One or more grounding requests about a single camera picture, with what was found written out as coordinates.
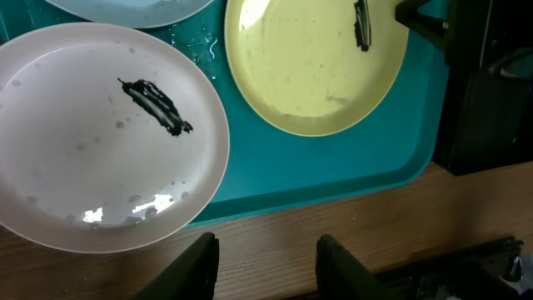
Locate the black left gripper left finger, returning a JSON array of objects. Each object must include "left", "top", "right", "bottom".
[{"left": 131, "top": 232, "right": 220, "bottom": 300}]

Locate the teal plastic tray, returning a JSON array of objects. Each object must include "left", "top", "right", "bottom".
[{"left": 0, "top": 0, "right": 451, "bottom": 228}]

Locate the black plastic tray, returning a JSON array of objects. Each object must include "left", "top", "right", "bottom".
[{"left": 433, "top": 0, "right": 532, "bottom": 176}]

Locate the yellow plate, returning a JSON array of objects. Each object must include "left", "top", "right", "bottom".
[{"left": 224, "top": 0, "right": 409, "bottom": 137}]

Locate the light blue plate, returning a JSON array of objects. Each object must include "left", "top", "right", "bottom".
[{"left": 46, "top": 0, "right": 212, "bottom": 29}]

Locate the pink white plate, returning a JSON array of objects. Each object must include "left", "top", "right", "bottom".
[{"left": 1, "top": 22, "right": 230, "bottom": 253}]

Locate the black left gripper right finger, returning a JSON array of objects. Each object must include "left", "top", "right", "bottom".
[{"left": 315, "top": 234, "right": 396, "bottom": 300}]

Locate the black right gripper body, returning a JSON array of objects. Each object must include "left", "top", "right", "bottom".
[{"left": 395, "top": 0, "right": 447, "bottom": 50}]

